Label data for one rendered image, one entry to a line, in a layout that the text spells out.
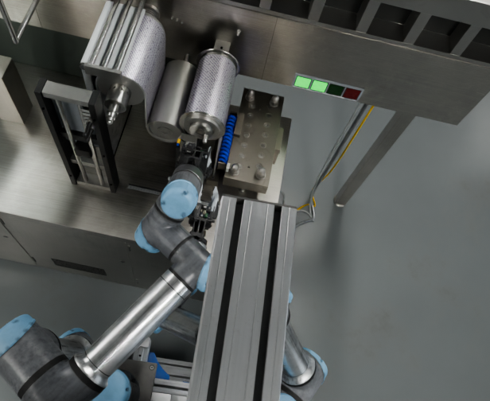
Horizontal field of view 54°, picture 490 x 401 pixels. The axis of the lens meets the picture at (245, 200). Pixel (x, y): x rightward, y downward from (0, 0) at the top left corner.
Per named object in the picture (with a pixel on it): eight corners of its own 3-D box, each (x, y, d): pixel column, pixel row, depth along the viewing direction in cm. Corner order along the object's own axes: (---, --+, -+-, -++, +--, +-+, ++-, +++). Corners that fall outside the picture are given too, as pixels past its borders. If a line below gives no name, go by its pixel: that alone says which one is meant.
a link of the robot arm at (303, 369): (278, 396, 155) (215, 304, 119) (304, 358, 161) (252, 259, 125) (309, 417, 147) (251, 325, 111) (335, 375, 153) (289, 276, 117)
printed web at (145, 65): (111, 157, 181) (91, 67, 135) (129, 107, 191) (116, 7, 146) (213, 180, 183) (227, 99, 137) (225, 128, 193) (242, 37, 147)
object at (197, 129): (196, 122, 146) (216, 133, 149) (197, 116, 147) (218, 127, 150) (184, 130, 151) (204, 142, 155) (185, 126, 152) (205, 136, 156)
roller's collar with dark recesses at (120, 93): (105, 110, 143) (102, 97, 137) (111, 94, 145) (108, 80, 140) (126, 115, 143) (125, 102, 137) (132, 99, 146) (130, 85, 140)
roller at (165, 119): (147, 138, 162) (145, 117, 151) (165, 79, 173) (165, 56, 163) (182, 145, 163) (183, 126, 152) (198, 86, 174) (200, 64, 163)
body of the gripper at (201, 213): (216, 204, 151) (208, 239, 145) (214, 215, 158) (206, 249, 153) (192, 199, 150) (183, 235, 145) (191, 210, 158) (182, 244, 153)
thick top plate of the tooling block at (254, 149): (222, 184, 175) (223, 177, 170) (242, 96, 192) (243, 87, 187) (265, 194, 176) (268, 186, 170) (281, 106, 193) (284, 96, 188)
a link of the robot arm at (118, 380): (110, 422, 143) (104, 422, 131) (80, 389, 146) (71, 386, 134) (141, 391, 148) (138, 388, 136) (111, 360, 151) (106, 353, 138)
